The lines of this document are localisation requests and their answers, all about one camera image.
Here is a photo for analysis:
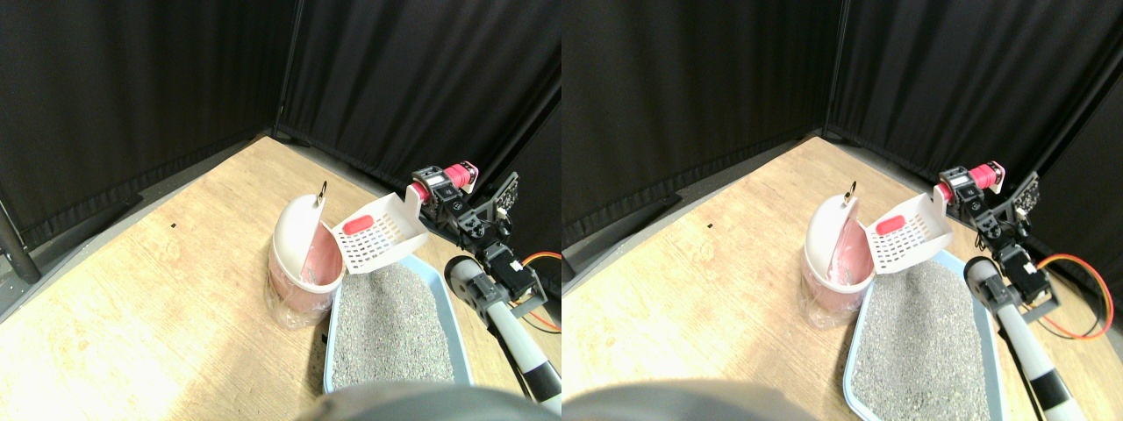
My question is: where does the black bracket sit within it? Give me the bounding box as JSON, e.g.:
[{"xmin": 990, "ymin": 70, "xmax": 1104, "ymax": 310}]
[
  {"xmin": 478, "ymin": 172, "xmax": 520, "ymax": 231},
  {"xmin": 1000, "ymin": 172, "xmax": 1042, "ymax": 231}
]

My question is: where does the white bin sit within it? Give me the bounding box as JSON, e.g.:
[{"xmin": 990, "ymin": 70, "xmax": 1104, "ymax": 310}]
[
  {"xmin": 266, "ymin": 181, "xmax": 345, "ymax": 331},
  {"xmin": 802, "ymin": 181, "xmax": 878, "ymax": 330}
]

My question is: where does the black curtain stand pole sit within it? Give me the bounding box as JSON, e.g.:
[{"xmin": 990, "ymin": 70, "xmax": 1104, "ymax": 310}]
[
  {"xmin": 273, "ymin": 0, "xmax": 305, "ymax": 134},
  {"xmin": 1026, "ymin": 57, "xmax": 1123, "ymax": 185},
  {"xmin": 474, "ymin": 66, "xmax": 562, "ymax": 181},
  {"xmin": 823, "ymin": 0, "xmax": 854, "ymax": 137}
]

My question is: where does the black wire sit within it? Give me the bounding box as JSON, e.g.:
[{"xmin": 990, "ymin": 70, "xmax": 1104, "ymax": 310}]
[{"xmin": 1044, "ymin": 260, "xmax": 1105, "ymax": 337}]

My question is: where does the blue litter tray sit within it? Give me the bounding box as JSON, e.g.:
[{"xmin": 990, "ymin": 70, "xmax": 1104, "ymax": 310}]
[
  {"xmin": 323, "ymin": 254, "xmax": 475, "ymax": 394},
  {"xmin": 843, "ymin": 248, "xmax": 1007, "ymax": 421}
]

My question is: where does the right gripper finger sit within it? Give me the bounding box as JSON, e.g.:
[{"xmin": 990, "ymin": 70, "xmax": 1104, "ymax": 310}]
[
  {"xmin": 411, "ymin": 166, "xmax": 450, "ymax": 204},
  {"xmin": 941, "ymin": 166, "xmax": 976, "ymax": 204}
]

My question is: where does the white scoop with red handle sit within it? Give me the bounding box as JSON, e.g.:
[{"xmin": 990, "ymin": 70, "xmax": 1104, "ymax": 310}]
[
  {"xmin": 332, "ymin": 161, "xmax": 480, "ymax": 275},
  {"xmin": 866, "ymin": 161, "xmax": 1004, "ymax": 275}
]

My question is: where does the orange wire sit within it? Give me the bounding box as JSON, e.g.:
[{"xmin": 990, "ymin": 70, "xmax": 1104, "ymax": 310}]
[
  {"xmin": 524, "ymin": 251, "xmax": 562, "ymax": 332},
  {"xmin": 1040, "ymin": 253, "xmax": 1115, "ymax": 340}
]

